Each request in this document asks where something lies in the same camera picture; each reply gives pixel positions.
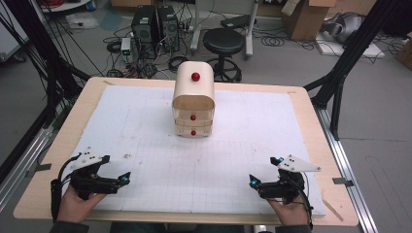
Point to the black computer tower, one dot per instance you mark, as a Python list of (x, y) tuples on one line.
[(144, 27), (168, 27)]

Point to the white desk leg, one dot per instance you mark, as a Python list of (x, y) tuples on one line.
[(196, 29), (250, 29)]

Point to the person's left hand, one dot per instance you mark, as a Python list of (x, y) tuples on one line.
[(76, 207)]

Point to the wooden drawer with red knob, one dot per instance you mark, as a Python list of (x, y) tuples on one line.
[(193, 117), (193, 132)]

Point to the small wooden drawer chest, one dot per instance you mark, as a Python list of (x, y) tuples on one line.
[(194, 93)]

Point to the aluminium rail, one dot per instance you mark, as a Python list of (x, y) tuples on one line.
[(22, 165), (350, 174)]

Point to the flat black device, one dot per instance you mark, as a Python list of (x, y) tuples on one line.
[(238, 21)]

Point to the white foam board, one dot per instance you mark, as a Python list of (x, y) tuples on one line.
[(350, 50)]

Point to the large cardboard box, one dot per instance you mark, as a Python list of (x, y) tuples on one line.
[(306, 17)]

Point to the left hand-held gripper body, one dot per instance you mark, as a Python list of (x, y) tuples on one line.
[(87, 183)]

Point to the grey tape strip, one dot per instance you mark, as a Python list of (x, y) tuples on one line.
[(343, 182)]

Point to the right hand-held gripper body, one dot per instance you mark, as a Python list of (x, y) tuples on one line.
[(285, 187)]

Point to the white grid mat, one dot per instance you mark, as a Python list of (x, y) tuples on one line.
[(194, 168)]

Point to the grey white machine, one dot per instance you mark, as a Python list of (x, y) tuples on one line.
[(345, 26)]

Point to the black metal frame stand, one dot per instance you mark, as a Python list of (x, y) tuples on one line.
[(48, 64), (350, 55)]

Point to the thin wooden stick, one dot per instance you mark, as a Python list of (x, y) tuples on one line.
[(333, 209)]

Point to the person's right hand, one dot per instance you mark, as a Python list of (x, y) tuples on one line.
[(290, 212)]

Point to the small silver power box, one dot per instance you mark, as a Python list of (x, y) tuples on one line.
[(125, 46)]

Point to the black round stool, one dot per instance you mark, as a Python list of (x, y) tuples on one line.
[(224, 42)]

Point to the small cardboard box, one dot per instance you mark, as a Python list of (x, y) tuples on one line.
[(405, 53)]

